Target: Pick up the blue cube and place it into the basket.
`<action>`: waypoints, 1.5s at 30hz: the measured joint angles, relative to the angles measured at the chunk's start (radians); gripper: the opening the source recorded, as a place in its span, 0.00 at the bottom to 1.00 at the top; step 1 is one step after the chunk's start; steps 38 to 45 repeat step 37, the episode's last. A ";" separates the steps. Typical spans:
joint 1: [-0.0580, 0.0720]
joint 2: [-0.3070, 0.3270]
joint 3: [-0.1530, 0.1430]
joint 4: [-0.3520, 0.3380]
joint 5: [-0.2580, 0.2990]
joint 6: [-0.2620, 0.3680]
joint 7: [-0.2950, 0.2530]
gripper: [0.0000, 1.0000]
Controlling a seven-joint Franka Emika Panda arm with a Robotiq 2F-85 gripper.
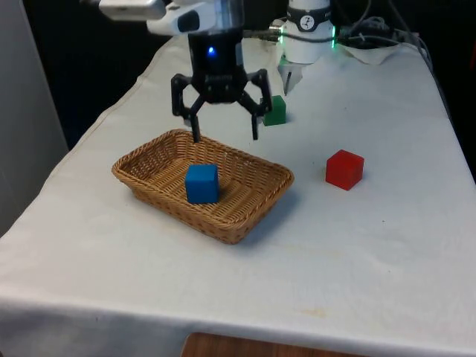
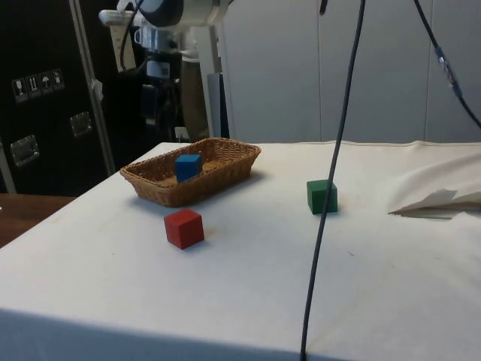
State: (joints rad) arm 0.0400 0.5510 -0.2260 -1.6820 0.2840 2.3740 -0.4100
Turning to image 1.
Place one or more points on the green cube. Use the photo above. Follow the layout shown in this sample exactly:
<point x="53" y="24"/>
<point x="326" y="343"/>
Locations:
<point x="277" y="111"/>

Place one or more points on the red cube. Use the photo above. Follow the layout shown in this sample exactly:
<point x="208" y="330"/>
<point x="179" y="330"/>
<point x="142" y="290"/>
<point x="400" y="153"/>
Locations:
<point x="344" y="173"/>

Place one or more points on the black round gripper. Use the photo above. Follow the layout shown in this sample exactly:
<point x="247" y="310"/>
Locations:
<point x="217" y="67"/>

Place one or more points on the wicker basket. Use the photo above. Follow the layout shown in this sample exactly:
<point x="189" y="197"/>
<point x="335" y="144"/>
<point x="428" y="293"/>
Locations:
<point x="167" y="193"/>

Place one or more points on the blue cube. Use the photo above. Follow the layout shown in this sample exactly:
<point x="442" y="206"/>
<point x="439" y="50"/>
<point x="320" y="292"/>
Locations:
<point x="201" y="186"/>

